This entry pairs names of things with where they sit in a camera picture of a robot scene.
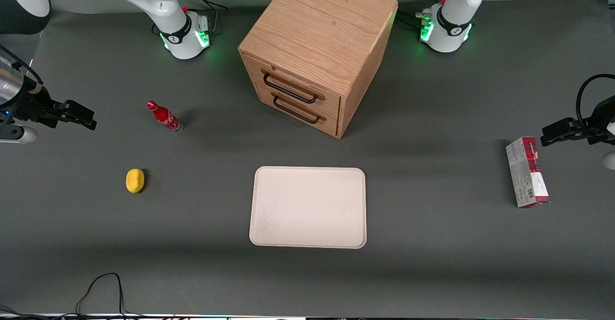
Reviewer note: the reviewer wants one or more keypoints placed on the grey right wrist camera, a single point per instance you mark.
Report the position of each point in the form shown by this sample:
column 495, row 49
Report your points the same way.
column 17, row 134

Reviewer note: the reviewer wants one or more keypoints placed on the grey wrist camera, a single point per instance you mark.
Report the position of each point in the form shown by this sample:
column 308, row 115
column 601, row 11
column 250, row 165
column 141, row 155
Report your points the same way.
column 610, row 160
column 17, row 134

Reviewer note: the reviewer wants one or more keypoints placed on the wooden drawer cabinet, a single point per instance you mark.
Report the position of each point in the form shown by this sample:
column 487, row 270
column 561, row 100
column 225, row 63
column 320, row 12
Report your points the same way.
column 322, row 27

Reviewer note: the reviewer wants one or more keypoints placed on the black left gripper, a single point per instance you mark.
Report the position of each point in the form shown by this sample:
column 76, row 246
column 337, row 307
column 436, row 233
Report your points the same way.
column 597, row 121

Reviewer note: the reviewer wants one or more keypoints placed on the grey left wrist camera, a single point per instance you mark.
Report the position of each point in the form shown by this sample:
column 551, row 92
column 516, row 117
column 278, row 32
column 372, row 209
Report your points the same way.
column 610, row 160

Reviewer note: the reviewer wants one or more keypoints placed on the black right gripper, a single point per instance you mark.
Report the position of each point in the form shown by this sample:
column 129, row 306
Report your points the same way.
column 32, row 105

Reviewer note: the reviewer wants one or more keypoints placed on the cream plastic tray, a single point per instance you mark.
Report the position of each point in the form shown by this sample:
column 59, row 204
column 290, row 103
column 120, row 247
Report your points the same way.
column 307, row 207

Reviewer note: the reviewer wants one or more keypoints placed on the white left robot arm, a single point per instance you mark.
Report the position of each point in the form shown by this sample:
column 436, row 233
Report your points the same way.
column 451, row 17

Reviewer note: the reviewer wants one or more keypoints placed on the yellow lemon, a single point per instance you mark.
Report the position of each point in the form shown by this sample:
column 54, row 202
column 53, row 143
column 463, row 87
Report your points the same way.
column 135, row 180

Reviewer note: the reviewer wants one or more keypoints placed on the wooden drawer front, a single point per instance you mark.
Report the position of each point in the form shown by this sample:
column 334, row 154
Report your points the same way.
column 331, row 123
column 331, row 100

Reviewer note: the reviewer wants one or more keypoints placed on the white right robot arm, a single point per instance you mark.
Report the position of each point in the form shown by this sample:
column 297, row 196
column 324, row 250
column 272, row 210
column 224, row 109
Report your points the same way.
column 161, row 3

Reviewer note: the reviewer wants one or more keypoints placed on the grey and red carton box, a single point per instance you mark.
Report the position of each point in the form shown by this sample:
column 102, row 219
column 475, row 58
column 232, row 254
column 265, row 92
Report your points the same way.
column 527, row 173

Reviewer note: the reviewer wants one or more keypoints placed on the red coke bottle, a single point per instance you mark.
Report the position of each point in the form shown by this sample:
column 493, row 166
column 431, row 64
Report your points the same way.
column 166, row 117

